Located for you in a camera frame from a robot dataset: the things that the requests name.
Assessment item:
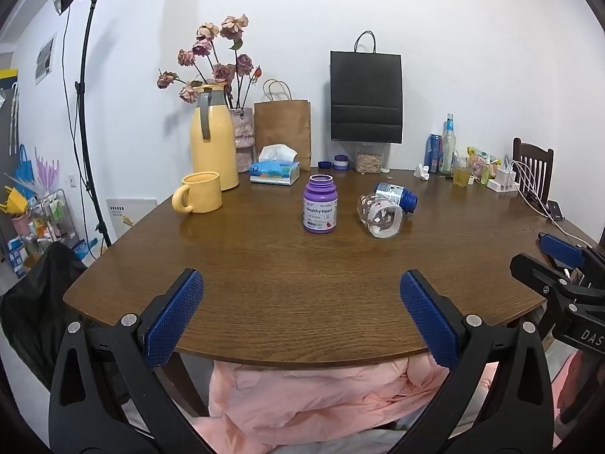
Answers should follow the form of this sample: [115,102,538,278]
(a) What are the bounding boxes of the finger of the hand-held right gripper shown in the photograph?
[509,252,605,304]
[538,232,605,271]

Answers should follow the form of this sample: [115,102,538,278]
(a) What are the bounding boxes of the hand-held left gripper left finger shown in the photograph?
[48,268,209,454]

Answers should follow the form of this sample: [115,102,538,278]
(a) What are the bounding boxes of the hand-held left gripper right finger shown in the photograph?
[392,269,556,454]

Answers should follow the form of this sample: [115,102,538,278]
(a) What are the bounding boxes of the patterned clear glass cup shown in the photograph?
[356,192,403,238]

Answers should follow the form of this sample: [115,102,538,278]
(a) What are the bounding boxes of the white charging station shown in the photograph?
[487,160,520,194]

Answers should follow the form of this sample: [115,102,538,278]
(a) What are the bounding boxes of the dark wooden chair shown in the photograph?
[512,137,555,204]

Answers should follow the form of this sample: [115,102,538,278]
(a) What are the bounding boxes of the colourful snack packets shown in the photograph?
[466,146,503,180]

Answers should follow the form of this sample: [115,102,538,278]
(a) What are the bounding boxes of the glass of yellow drink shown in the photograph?
[452,155,472,188]

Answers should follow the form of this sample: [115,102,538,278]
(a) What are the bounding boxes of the white board with yellow label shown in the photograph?
[105,197,158,243]

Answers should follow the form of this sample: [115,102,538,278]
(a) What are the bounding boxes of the yellow ceramic mug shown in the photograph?
[171,171,223,215]

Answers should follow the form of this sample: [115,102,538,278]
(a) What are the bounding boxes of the white bottle with blue cap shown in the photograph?
[375,182,419,215]

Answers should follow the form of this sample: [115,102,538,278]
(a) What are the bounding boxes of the black jacket on chair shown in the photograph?
[0,242,90,391]

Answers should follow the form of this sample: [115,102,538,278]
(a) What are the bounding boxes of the pink blanket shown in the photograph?
[194,356,503,448]

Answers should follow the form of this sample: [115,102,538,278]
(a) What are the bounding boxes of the clear glass bottle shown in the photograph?
[440,113,457,174]

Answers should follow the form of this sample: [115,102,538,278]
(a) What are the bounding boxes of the blue drink can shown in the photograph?
[425,134,444,169]

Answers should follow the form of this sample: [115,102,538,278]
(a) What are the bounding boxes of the purple supplement bottle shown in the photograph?
[302,174,338,234]

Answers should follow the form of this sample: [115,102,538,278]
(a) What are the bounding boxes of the clear container of cereal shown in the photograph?
[355,142,390,174]

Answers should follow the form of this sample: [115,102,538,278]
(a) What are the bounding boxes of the blue tissue box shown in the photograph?
[249,144,301,185]

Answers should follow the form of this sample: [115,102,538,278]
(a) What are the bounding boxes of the yellow thermos jug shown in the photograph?
[190,84,240,191]

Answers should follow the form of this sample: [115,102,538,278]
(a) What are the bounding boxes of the pink patterned vase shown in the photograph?
[229,107,256,173]

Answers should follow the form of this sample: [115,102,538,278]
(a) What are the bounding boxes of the blue tote bag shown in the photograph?
[13,144,37,199]

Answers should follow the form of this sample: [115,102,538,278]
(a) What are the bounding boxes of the brown paper bag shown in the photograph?
[254,79,312,172]

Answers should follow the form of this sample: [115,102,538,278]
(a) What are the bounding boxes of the black paper bag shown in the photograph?
[330,31,404,145]

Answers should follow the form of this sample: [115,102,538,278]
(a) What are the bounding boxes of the dried pink roses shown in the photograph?
[157,14,262,109]

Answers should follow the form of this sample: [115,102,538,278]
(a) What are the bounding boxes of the white charging cables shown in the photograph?
[507,160,555,219]

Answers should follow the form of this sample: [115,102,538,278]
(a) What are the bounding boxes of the wire storage cart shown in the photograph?
[27,188,82,258]

